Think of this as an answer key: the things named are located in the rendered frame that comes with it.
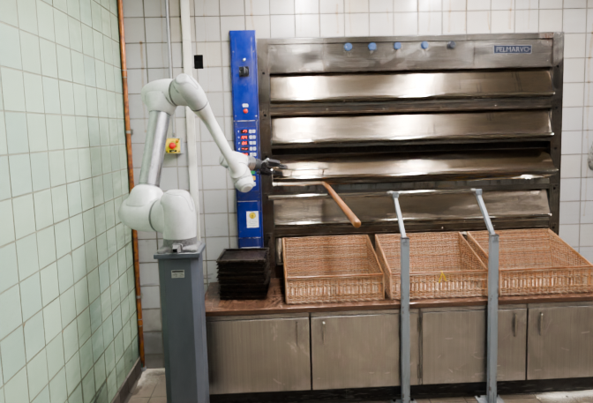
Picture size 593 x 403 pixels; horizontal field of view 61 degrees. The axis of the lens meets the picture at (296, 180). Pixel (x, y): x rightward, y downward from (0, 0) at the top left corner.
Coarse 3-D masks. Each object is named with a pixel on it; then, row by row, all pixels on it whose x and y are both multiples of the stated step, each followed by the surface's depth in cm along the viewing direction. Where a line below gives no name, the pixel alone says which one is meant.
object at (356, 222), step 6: (324, 186) 301; (330, 192) 266; (336, 198) 241; (342, 204) 223; (342, 210) 215; (348, 210) 206; (348, 216) 199; (354, 216) 192; (354, 222) 185; (360, 222) 185
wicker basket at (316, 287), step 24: (288, 240) 318; (312, 240) 318; (336, 240) 319; (360, 240) 319; (312, 264) 316; (336, 264) 316; (288, 288) 299; (312, 288) 297; (336, 288) 296; (360, 288) 295; (384, 288) 277
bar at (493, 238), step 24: (336, 192) 283; (360, 192) 283; (384, 192) 283; (408, 192) 283; (432, 192) 284; (456, 192) 284; (480, 192) 284; (408, 240) 263; (408, 264) 264; (408, 288) 266; (408, 312) 267; (408, 336) 268; (408, 360) 270; (408, 384) 271
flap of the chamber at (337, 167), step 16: (288, 160) 317; (304, 160) 317; (320, 160) 317; (336, 160) 317; (352, 160) 318; (368, 160) 318; (384, 160) 318; (400, 160) 318; (416, 160) 318; (432, 160) 318; (448, 160) 318; (464, 160) 319; (480, 160) 319; (496, 160) 319; (512, 160) 319; (528, 160) 319; (544, 160) 319; (400, 176) 311; (416, 176) 312; (432, 176) 313; (448, 176) 313; (464, 176) 314
